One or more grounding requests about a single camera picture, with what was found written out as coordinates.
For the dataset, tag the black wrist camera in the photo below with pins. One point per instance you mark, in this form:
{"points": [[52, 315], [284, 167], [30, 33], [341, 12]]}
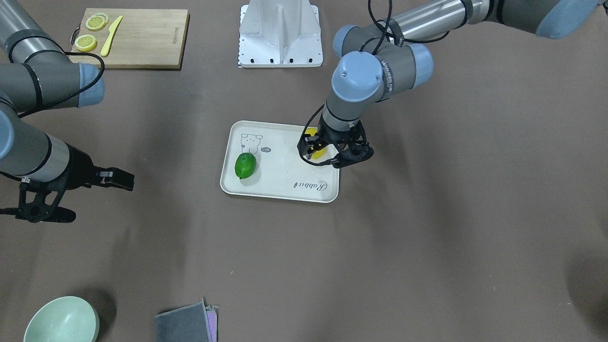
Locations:
{"points": [[350, 156], [39, 202]]}

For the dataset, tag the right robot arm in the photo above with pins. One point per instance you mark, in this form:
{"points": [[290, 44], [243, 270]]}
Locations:
{"points": [[40, 76]]}

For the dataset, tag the pale green bowl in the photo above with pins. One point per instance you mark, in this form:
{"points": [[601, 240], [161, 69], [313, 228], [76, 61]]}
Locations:
{"points": [[65, 319]]}

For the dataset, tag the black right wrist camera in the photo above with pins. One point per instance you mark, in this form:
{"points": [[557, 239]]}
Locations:
{"points": [[39, 202]]}

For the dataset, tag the grey folded cloth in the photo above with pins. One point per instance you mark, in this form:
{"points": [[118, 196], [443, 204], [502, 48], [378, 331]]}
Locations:
{"points": [[193, 323]]}

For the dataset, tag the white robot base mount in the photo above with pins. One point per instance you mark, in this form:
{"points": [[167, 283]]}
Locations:
{"points": [[279, 34]]}

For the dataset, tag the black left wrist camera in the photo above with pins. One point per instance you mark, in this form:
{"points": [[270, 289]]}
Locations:
{"points": [[350, 156]]}

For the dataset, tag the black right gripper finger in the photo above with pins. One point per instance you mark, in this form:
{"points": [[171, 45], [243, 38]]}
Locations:
{"points": [[115, 178]]}

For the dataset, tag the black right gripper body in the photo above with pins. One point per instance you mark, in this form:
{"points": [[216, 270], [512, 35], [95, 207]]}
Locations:
{"points": [[81, 169]]}

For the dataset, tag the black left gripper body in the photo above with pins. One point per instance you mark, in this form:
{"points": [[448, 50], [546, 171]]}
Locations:
{"points": [[308, 142]]}

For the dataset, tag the lemon slice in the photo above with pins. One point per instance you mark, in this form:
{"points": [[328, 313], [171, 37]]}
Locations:
{"points": [[97, 21], [85, 43]]}

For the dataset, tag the green lime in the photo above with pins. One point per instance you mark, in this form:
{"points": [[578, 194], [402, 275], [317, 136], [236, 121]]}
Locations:
{"points": [[245, 165]]}

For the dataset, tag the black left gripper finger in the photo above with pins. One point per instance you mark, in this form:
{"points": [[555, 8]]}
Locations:
{"points": [[309, 144]]}

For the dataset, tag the yellow plastic knife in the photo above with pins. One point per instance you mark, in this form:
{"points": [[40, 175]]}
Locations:
{"points": [[112, 30]]}

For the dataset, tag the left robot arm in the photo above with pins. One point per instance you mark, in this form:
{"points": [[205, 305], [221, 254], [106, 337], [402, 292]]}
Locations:
{"points": [[391, 55]]}

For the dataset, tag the white rabbit tray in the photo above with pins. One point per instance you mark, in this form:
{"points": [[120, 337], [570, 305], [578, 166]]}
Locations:
{"points": [[280, 172]]}

